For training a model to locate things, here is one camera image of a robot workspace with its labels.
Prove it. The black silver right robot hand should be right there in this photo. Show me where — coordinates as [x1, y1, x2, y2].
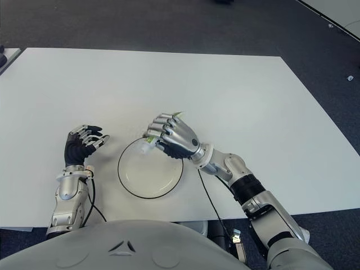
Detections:
[142, 112, 205, 164]

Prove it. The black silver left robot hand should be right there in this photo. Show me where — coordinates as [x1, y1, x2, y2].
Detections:
[64, 124, 110, 169]

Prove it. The green white toothpaste tube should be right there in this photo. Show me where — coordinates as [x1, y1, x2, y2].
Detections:
[139, 111, 186, 155]

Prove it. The white plate with black rim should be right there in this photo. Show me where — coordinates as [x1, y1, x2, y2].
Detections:
[117, 136, 185, 200]

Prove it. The white bin under table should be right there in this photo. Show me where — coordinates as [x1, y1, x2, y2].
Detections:
[175, 220, 209, 236]

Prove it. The white side table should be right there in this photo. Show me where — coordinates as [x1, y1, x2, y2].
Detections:
[0, 47, 22, 75]

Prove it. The grey robot torso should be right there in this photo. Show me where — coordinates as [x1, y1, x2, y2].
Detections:
[0, 219, 271, 270]

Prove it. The white table panel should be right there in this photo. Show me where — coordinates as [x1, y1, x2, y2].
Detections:
[295, 0, 360, 43]

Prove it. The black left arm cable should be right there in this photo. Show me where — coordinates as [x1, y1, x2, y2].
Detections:
[84, 175, 107, 227]

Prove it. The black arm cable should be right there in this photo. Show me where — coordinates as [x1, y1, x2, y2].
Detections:
[196, 168, 234, 248]
[84, 175, 107, 227]

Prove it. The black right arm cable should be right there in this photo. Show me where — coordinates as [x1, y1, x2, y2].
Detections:
[196, 168, 234, 248]

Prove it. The metal bracket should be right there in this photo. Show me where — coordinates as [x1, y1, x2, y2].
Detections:
[230, 229, 245, 264]

